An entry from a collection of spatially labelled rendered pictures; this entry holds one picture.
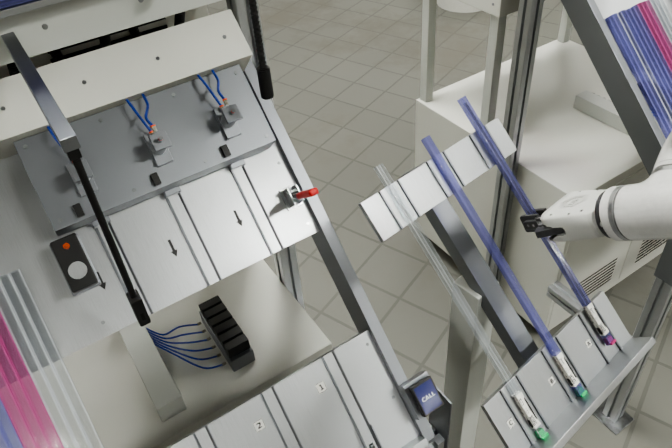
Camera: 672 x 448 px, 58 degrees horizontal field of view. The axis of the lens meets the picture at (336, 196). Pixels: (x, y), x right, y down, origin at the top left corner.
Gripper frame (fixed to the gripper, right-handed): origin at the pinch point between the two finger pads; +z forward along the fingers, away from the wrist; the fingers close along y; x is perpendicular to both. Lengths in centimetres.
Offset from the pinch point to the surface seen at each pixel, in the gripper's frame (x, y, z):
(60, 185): -41, 64, 13
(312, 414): 7, 49, 10
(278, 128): -34.4, 30.1, 14.1
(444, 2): -57, -225, 223
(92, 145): -44, 58, 13
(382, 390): 10.6, 37.4, 8.6
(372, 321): 0.1, 33.4, 8.7
